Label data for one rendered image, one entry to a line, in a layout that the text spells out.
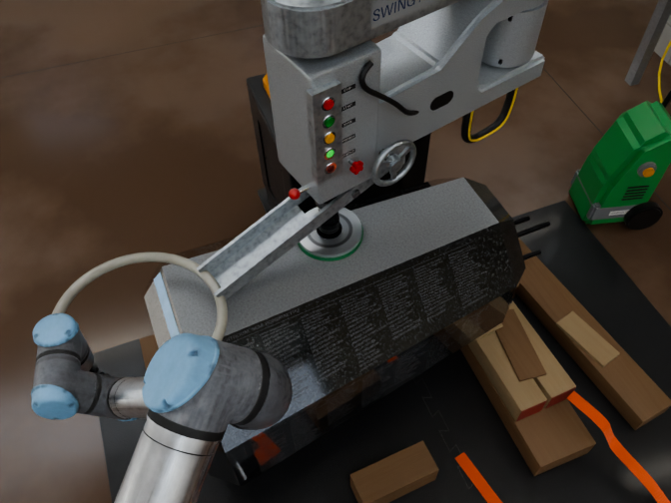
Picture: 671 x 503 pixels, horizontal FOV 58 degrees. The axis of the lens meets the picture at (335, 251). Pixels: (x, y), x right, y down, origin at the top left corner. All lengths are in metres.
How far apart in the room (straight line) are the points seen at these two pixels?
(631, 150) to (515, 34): 1.24
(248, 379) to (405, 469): 1.48
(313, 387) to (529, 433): 0.93
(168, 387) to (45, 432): 1.93
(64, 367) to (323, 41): 0.88
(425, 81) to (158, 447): 1.14
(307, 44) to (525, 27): 0.75
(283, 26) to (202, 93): 2.60
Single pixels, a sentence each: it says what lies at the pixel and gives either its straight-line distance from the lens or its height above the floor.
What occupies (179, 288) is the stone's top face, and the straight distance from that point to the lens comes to 1.93.
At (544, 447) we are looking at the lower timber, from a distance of 2.47.
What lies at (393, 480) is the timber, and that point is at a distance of 2.32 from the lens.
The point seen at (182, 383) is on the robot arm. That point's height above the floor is 1.59.
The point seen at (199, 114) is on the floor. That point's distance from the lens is 3.79.
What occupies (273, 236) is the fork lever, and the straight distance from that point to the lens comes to 1.84.
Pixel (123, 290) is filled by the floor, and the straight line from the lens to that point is 3.02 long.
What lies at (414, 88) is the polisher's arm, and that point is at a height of 1.35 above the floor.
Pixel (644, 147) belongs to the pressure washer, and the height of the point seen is 0.51.
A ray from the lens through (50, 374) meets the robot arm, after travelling 1.42.
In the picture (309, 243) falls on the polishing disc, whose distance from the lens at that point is 1.94.
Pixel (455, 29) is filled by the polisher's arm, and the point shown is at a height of 1.44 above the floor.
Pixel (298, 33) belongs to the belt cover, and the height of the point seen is 1.62.
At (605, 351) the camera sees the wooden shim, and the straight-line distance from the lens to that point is 2.73.
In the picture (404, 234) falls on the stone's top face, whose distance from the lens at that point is 2.00.
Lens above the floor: 2.35
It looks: 52 degrees down
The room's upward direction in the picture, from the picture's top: 2 degrees counter-clockwise
